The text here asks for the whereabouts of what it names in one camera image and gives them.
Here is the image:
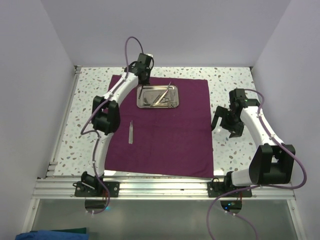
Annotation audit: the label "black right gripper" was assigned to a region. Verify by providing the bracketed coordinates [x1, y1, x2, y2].
[211, 106, 245, 139]

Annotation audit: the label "purple surgical cloth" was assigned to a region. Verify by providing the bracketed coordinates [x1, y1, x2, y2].
[104, 77, 214, 178]

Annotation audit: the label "steel scalpel handle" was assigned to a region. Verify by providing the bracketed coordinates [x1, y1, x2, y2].
[128, 121, 134, 145]

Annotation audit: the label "steel tweezers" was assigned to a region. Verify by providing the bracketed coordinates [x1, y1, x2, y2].
[138, 85, 144, 100]

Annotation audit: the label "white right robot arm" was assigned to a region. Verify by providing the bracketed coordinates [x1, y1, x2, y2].
[211, 88, 296, 197]

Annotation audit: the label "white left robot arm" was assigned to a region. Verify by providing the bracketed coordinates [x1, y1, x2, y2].
[80, 53, 154, 197]

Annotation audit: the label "steel instrument tray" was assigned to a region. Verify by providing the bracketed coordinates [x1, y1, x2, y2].
[136, 84, 180, 109]

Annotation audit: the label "steel scissors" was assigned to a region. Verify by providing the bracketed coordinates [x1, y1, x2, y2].
[150, 97, 179, 108]

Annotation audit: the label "blue cloth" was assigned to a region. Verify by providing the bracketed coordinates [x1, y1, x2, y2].
[15, 230, 89, 240]

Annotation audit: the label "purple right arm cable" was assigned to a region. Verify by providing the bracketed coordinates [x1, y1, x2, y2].
[206, 88, 308, 240]

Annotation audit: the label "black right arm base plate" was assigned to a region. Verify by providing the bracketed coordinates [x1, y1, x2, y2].
[206, 181, 253, 198]

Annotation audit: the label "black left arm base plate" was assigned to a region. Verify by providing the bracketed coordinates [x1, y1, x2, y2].
[72, 181, 120, 198]

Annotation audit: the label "aluminium left side rail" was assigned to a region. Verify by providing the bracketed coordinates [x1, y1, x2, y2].
[44, 65, 82, 178]

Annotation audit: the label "aluminium rail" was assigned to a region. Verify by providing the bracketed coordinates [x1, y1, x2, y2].
[44, 65, 82, 178]
[31, 176, 296, 200]

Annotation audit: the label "aluminium front rail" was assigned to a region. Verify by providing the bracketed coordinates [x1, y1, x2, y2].
[31, 176, 296, 200]

